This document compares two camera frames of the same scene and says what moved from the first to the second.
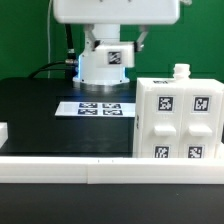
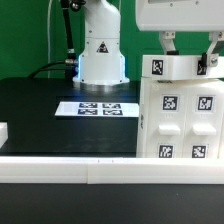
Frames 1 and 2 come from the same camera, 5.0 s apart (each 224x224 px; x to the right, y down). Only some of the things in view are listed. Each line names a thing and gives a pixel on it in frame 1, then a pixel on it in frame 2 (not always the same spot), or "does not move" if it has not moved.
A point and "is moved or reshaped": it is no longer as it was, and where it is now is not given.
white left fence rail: (3, 133) does not move
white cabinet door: (201, 122) does not move
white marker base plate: (96, 109) does not move
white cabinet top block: (114, 56) is moved or reshaped
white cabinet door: (162, 123) is moved or reshaped
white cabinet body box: (179, 117) does not move
